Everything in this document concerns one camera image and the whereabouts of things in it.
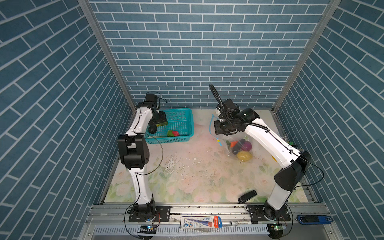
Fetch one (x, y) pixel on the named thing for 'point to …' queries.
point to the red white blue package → (201, 222)
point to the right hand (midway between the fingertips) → (214, 127)
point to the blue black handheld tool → (314, 219)
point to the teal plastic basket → (180, 120)
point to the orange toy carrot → (233, 143)
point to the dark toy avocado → (152, 129)
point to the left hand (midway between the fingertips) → (161, 119)
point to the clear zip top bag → (238, 145)
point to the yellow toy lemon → (244, 156)
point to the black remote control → (247, 196)
